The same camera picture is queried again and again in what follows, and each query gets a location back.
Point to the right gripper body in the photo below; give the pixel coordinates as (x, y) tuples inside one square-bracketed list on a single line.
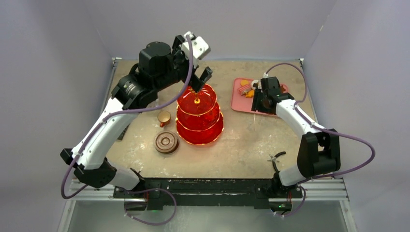
[(258, 99)]

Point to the small copper cup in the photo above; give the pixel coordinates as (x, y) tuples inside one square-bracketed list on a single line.
[(164, 118)]

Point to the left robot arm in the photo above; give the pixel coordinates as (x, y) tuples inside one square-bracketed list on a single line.
[(159, 66)]

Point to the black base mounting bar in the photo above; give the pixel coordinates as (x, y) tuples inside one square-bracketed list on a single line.
[(207, 192)]

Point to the orange duck pastry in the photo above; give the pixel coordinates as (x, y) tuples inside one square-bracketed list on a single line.
[(250, 94)]

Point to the red three-tier cake stand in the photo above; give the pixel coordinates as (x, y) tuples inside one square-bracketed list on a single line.
[(199, 120)]

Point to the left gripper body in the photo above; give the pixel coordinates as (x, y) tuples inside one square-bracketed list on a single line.
[(181, 64)]

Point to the pink layered cake slice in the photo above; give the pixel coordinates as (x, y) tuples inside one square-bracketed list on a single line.
[(244, 90)]

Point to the round orange cookie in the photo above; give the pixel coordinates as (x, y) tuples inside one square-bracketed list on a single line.
[(244, 82)]

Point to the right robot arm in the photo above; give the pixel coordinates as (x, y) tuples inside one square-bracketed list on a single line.
[(319, 151)]

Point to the black-handled pliers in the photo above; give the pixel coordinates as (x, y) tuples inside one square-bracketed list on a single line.
[(274, 160)]

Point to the round brown wooden lid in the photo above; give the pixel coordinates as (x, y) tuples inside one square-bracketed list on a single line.
[(166, 142)]

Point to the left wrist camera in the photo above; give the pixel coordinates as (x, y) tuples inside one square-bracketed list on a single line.
[(200, 47)]

